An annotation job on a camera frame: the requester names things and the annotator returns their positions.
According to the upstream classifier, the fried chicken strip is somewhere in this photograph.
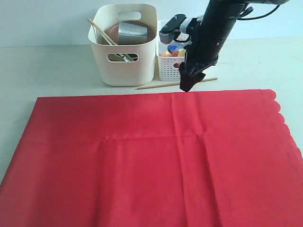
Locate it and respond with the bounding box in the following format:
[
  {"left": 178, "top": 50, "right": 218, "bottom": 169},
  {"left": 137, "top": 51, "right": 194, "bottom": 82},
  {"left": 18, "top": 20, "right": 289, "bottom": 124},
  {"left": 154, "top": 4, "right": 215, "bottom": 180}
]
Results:
[{"left": 159, "top": 53, "right": 169, "bottom": 57}]

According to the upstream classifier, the white perforated basket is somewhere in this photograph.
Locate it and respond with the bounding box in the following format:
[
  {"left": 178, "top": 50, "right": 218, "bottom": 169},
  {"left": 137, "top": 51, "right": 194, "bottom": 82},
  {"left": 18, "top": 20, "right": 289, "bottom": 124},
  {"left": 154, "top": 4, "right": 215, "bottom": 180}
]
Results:
[{"left": 156, "top": 35, "right": 187, "bottom": 81}]

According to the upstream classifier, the red toy sausage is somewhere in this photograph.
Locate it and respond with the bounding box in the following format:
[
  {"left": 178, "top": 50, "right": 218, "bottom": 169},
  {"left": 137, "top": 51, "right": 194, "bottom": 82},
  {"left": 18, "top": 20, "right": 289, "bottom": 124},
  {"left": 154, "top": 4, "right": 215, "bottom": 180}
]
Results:
[{"left": 172, "top": 51, "right": 180, "bottom": 69}]

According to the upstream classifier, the cream plastic bin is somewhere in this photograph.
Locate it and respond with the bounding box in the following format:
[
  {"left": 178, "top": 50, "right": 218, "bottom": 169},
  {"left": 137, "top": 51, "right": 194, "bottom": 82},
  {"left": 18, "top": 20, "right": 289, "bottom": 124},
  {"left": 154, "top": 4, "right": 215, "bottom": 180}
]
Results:
[{"left": 88, "top": 3, "right": 157, "bottom": 86}]

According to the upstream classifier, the brown wooden plate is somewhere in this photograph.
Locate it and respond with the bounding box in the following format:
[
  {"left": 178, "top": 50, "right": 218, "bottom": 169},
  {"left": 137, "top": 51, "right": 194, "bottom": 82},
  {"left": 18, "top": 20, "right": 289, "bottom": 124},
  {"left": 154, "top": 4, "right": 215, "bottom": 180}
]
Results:
[{"left": 106, "top": 20, "right": 156, "bottom": 45}]

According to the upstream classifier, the yellow lemon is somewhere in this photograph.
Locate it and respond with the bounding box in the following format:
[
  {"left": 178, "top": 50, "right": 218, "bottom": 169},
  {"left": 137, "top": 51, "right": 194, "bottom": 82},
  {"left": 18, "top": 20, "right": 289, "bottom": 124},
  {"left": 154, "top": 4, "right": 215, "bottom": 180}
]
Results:
[{"left": 178, "top": 50, "right": 186, "bottom": 57}]

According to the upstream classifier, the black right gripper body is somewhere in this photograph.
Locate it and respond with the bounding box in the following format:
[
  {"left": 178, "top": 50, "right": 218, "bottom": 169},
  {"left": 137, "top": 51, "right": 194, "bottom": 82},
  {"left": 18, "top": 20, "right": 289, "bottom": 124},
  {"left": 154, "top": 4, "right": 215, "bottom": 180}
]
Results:
[{"left": 179, "top": 16, "right": 237, "bottom": 78}]

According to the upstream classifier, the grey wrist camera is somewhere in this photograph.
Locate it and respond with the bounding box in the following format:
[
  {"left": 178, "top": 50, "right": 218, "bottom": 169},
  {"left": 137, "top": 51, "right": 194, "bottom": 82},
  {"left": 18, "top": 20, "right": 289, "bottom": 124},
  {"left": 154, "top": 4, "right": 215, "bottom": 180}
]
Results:
[{"left": 159, "top": 14, "right": 199, "bottom": 44}]

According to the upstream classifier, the metal table knife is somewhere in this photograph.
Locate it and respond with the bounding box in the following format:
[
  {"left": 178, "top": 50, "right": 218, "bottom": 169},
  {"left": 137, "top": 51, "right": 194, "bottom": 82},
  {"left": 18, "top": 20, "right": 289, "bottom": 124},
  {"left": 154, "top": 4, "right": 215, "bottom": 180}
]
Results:
[{"left": 115, "top": 53, "right": 131, "bottom": 62}]

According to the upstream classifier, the blue white milk carton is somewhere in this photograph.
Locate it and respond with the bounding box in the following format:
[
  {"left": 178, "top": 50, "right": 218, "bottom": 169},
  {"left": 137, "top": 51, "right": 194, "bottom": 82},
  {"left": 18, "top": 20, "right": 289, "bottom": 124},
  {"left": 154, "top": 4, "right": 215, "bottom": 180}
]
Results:
[{"left": 167, "top": 42, "right": 183, "bottom": 54}]

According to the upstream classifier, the stainless steel cup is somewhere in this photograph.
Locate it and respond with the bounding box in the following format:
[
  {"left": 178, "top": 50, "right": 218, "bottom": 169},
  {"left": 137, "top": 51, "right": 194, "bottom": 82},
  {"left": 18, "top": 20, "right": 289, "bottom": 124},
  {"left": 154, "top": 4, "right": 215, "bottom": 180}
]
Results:
[{"left": 118, "top": 22, "right": 148, "bottom": 45}]

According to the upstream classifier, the wooden chopstick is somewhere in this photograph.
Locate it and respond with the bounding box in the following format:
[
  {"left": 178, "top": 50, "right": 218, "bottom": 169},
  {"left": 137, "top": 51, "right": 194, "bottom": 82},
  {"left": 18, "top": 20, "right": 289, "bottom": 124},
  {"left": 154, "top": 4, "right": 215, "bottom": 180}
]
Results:
[
  {"left": 135, "top": 77, "right": 218, "bottom": 90},
  {"left": 88, "top": 18, "right": 134, "bottom": 61}
]

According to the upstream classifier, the red tablecloth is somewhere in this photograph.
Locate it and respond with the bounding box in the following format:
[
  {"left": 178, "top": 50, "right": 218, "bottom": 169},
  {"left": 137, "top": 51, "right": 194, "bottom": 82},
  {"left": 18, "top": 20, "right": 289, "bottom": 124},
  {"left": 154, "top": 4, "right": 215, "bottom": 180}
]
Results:
[{"left": 0, "top": 89, "right": 303, "bottom": 227}]

